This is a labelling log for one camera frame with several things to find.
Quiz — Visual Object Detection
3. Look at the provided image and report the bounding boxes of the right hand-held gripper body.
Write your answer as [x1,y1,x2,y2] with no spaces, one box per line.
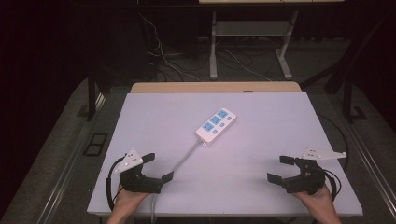
[280,147,347,196]

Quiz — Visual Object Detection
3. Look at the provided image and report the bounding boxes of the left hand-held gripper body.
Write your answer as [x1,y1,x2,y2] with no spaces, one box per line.
[113,148,163,195]

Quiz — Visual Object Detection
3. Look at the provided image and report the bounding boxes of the person's left hand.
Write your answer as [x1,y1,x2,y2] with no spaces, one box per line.
[114,183,151,217]

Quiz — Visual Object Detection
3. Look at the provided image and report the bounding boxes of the person's right hand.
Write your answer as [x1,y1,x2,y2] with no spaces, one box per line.
[291,184,334,217]

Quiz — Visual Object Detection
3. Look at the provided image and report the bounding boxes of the white table mat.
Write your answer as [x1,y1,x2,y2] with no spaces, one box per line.
[87,91,364,217]

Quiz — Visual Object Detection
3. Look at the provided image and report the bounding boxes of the white power strip blue sockets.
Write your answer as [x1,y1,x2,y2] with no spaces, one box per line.
[194,107,237,147]

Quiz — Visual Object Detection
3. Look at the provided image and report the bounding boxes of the black metal stand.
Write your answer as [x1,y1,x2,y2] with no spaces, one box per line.
[77,66,101,123]
[341,76,369,123]

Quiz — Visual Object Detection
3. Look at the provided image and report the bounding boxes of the grey power strip cable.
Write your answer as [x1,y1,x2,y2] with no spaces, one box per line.
[150,139,205,224]

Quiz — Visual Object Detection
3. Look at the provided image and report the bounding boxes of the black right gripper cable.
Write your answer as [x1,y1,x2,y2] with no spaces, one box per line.
[317,112,350,202]

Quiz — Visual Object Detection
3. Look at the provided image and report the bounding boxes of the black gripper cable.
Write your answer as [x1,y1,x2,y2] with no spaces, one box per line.
[317,112,350,202]
[105,156,126,213]

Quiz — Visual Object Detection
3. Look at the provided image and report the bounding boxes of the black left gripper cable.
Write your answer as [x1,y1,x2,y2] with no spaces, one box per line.
[105,156,126,213]

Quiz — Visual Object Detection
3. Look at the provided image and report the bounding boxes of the black floor frame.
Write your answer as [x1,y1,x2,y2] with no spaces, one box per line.
[82,133,109,157]

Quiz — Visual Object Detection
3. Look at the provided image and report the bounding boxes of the aluminium floor rail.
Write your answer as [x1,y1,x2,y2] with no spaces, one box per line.
[36,92,107,224]
[341,118,396,216]

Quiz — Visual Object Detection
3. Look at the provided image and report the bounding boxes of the white floor cable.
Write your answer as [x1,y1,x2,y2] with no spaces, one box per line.
[223,49,273,82]
[137,11,202,82]

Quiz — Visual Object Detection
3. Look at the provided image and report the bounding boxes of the grey metal desk frame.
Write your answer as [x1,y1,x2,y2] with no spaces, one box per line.
[208,9,300,81]

